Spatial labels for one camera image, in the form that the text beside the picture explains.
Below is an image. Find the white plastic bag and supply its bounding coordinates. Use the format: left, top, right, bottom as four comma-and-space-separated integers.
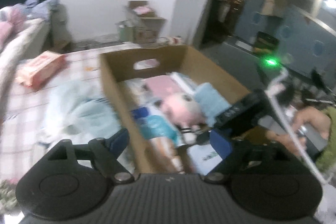
37, 80, 121, 147

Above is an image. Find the blue white wipes pack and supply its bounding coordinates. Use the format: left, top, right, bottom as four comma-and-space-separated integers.
131, 105, 184, 147

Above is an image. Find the clear packaged cloth bag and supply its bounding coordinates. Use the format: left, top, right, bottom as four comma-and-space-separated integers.
123, 78, 151, 105

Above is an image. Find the pink plush toy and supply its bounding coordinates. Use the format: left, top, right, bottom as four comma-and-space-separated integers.
160, 93, 206, 128

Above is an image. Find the person right hand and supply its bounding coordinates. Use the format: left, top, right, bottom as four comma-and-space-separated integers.
266, 105, 332, 159

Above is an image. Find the small white carton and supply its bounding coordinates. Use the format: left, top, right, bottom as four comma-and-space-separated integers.
187, 143, 222, 176

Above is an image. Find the white striped rolled blanket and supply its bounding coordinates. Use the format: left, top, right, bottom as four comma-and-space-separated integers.
1, 18, 50, 99

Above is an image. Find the blue checked towel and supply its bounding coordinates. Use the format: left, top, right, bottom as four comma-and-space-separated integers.
194, 83, 231, 127

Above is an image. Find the green scrunchie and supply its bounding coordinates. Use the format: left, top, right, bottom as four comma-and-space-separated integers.
0, 180, 20, 214

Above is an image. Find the small cardboard box background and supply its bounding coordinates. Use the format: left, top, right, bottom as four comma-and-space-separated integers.
125, 1, 166, 44

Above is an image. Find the blue grey clothes pile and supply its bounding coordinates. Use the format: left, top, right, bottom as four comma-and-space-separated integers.
24, 0, 60, 21

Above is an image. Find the large brown cardboard box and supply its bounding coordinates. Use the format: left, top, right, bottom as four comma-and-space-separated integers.
100, 46, 248, 175

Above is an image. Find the orange striped towel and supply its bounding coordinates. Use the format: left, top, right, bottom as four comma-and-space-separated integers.
150, 136, 185, 173

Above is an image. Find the red tissue pack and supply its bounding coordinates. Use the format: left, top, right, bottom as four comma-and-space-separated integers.
16, 51, 66, 90

